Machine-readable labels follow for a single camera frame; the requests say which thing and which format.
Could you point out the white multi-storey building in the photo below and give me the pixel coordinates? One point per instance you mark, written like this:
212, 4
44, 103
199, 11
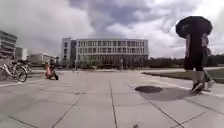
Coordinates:
110, 50

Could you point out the grey stone slab plaza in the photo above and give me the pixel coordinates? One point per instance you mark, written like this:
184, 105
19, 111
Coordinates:
100, 100

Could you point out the round manhole cover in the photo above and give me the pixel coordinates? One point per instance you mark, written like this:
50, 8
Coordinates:
148, 89

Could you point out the row of trees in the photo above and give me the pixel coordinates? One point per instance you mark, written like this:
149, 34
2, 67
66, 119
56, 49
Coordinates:
166, 61

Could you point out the red scooter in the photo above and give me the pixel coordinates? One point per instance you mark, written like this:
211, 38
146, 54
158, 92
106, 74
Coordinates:
50, 71

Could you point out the grass area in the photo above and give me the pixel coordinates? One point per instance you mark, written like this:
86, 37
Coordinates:
180, 74

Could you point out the low pale building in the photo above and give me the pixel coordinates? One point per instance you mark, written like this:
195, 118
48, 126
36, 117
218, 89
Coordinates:
41, 58

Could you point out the person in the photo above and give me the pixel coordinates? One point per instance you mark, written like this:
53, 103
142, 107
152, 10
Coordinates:
207, 50
195, 50

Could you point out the white bicycle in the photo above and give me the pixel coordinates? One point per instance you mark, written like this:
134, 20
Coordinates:
15, 70

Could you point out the grey building with balconies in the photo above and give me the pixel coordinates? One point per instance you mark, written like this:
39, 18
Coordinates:
7, 45

